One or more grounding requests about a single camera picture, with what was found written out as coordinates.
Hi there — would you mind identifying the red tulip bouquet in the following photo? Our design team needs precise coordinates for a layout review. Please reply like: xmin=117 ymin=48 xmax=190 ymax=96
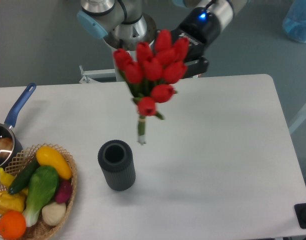
xmin=112 ymin=29 xmax=189 ymax=145

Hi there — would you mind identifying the white garlic bulb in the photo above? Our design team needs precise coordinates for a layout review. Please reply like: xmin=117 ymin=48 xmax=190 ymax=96
xmin=42 ymin=202 xmax=66 ymax=226

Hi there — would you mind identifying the green bok choy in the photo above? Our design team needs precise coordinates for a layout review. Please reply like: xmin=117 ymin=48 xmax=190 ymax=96
xmin=22 ymin=165 xmax=59 ymax=228

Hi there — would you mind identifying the dark green cucumber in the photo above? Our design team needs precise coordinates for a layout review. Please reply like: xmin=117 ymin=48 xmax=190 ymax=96
xmin=8 ymin=158 xmax=40 ymax=195

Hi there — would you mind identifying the purple red onion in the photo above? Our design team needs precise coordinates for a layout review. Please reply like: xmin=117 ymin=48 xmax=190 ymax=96
xmin=54 ymin=180 xmax=73 ymax=204

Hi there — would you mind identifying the yellow banana pepper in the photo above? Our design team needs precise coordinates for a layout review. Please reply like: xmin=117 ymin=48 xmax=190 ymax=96
xmin=0 ymin=167 xmax=28 ymax=197

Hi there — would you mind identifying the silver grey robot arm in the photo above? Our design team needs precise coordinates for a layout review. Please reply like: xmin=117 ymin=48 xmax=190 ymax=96
xmin=77 ymin=0 xmax=247 ymax=78

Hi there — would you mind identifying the yellow squash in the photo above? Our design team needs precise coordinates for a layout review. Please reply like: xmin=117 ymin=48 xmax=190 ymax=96
xmin=36 ymin=146 xmax=73 ymax=180

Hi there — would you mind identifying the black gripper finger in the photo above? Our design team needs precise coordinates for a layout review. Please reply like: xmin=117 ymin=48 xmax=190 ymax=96
xmin=182 ymin=56 xmax=209 ymax=79

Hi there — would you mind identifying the orange fruit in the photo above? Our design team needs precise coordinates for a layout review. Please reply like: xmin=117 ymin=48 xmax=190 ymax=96
xmin=0 ymin=210 xmax=26 ymax=240

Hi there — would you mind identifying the yellow pumpkin gourd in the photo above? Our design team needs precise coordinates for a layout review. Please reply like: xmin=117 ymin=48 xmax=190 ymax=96
xmin=0 ymin=190 xmax=26 ymax=215

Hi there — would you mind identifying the brown bread roll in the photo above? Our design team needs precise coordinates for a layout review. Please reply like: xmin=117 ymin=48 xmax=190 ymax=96
xmin=0 ymin=137 xmax=13 ymax=160

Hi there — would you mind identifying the blue handled saucepan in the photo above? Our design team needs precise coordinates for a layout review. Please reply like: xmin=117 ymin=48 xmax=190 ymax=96
xmin=0 ymin=83 xmax=37 ymax=169

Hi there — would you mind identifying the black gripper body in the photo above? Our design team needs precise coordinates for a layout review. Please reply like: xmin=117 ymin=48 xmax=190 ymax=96
xmin=171 ymin=7 xmax=221 ymax=62

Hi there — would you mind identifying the white frame at right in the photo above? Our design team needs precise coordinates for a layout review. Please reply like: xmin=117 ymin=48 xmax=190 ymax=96
xmin=288 ymin=103 xmax=306 ymax=135

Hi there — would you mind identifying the black device at edge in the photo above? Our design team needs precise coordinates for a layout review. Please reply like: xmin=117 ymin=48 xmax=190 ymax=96
xmin=294 ymin=203 xmax=306 ymax=229

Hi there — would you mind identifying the dark grey ribbed vase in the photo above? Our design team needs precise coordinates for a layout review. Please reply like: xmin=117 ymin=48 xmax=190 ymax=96
xmin=97 ymin=139 xmax=136 ymax=191

